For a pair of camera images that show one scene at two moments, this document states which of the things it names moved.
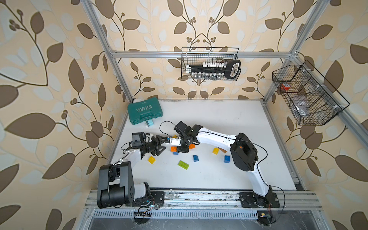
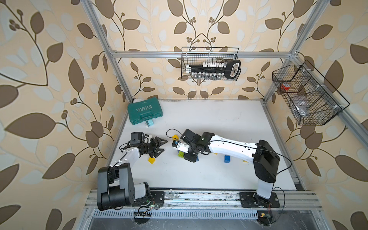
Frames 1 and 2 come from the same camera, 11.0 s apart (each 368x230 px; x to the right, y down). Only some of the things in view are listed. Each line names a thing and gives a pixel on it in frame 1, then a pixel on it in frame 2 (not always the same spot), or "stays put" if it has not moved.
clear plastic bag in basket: (302, 104) stays put
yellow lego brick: (151, 160) stays put
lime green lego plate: (184, 165) → (180, 154)
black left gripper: (155, 143) stays put
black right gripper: (184, 149) → (191, 158)
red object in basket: (285, 88) stays put
